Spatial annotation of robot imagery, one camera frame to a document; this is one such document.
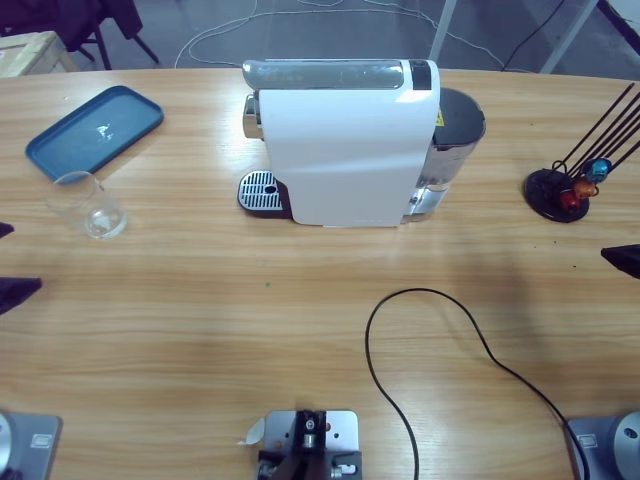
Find blue coffee capsule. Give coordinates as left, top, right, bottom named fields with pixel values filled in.
left=584, top=158, right=611, bottom=182

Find clear drinking glass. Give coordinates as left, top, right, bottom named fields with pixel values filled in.
left=45, top=170, right=129, bottom=240

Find grey machine lid lever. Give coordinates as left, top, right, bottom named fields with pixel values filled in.
left=241, top=58, right=405, bottom=92

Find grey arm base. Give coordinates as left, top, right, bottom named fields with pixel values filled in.
left=0, top=409, right=64, bottom=480
left=564, top=410, right=640, bottom=480

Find white capsule coffee machine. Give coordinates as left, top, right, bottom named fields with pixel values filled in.
left=242, top=58, right=441, bottom=229

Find black capsule holder with rods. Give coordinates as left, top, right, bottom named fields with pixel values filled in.
left=523, top=83, right=640, bottom=223

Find blue plastic tray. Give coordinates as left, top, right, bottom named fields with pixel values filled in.
left=24, top=84, right=165, bottom=182

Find wooden crate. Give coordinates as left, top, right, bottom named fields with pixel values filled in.
left=0, top=30, right=81, bottom=79

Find black chair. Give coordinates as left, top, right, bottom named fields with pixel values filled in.
left=0, top=0, right=161, bottom=71

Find metal drip tray grille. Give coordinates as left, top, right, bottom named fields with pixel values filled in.
left=237, top=169, right=294, bottom=220

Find white paper tag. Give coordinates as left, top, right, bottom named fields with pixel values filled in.
left=237, top=418, right=268, bottom=446

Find white metal frame leg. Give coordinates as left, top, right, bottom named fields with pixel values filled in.
left=428, top=0, right=459, bottom=62
left=542, top=0, right=600, bottom=74

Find black floor cable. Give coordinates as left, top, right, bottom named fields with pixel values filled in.
left=500, top=0, right=569, bottom=71

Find thin black cable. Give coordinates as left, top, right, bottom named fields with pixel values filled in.
left=364, top=287, right=591, bottom=480

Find white floor cable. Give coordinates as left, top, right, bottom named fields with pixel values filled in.
left=173, top=0, right=506, bottom=70

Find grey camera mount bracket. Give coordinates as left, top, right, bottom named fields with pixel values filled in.
left=257, top=409, right=364, bottom=480

